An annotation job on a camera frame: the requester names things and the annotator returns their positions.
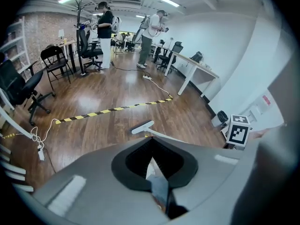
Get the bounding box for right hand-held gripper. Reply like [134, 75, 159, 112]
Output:
[224, 114, 251, 151]

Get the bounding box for white broom with grey bristles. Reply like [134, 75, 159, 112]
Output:
[130, 120, 188, 144]

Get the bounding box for person's right forearm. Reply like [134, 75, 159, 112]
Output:
[247, 129, 270, 140]

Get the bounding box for white bin with black bag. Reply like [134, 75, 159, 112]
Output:
[211, 110, 229, 128]

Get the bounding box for white desk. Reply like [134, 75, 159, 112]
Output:
[164, 51, 220, 98]
[0, 106, 35, 193]

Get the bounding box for black bag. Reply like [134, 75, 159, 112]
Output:
[189, 51, 203, 62]

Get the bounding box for white sneaker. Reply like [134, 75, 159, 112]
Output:
[145, 157, 163, 180]

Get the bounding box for blue jeans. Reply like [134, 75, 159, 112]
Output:
[149, 174, 170, 210]

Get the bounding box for black office chair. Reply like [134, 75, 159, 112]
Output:
[156, 41, 183, 71]
[79, 28, 104, 71]
[0, 59, 56, 127]

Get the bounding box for long yellow black floor tape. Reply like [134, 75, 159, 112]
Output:
[55, 97, 174, 125]

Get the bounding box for grey backpack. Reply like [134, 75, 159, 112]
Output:
[133, 15, 152, 45]

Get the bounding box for white backpack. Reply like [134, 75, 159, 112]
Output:
[111, 16, 122, 34]

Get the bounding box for black coat rack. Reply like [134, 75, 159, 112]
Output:
[71, 0, 92, 77]

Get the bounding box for wooden desk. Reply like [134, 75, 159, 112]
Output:
[58, 40, 78, 74]

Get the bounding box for black folding chair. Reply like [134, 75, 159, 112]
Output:
[40, 45, 74, 91]

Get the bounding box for white table lamp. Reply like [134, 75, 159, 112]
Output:
[57, 29, 66, 44]

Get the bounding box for short yellow black floor tape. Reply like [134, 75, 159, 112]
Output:
[1, 132, 19, 140]

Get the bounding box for white shelf unit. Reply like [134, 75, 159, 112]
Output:
[0, 16, 31, 79]

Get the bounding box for black power cable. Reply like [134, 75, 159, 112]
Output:
[112, 63, 146, 76]
[43, 148, 57, 174]

